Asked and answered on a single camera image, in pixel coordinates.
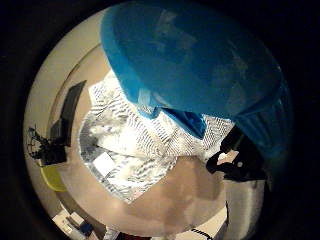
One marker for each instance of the small blue object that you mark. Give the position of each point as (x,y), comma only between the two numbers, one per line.
(86,228)

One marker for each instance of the black camera tripod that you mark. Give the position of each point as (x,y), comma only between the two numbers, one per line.
(48,150)

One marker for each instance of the yellow-green bowl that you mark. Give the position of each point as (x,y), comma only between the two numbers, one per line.
(53,178)

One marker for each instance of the white card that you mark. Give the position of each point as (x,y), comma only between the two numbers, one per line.
(104,163)

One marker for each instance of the black flat screen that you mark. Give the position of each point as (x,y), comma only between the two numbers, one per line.
(69,110)

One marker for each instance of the white box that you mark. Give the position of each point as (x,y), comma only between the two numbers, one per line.
(68,222)

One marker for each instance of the silver striped cloth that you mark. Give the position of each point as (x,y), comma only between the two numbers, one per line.
(133,146)

